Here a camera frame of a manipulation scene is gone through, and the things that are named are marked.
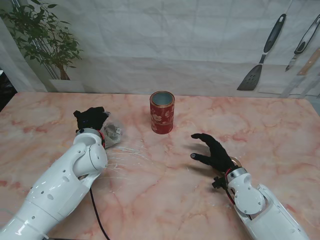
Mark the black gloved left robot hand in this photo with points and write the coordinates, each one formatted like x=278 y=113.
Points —
x=91 y=118

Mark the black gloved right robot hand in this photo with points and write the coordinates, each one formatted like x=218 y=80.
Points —
x=220 y=156

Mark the clear plastic bag of tea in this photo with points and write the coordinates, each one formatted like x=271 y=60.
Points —
x=112 y=135

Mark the red floral tea tin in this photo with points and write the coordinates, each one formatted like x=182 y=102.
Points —
x=161 y=120

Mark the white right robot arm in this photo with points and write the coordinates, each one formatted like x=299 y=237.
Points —
x=257 y=207

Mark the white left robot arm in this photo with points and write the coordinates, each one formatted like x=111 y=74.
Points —
x=60 y=182

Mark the black slotted spatula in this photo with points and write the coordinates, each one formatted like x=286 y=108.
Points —
x=250 y=80

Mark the black background equipment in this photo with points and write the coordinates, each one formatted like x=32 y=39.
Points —
x=6 y=87

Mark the green leafy potted plant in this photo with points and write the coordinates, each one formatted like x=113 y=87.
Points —
x=45 y=40

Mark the white printed backdrop cloth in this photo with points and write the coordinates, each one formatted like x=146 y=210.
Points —
x=160 y=37

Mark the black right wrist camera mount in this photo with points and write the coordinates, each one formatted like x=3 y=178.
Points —
x=218 y=182

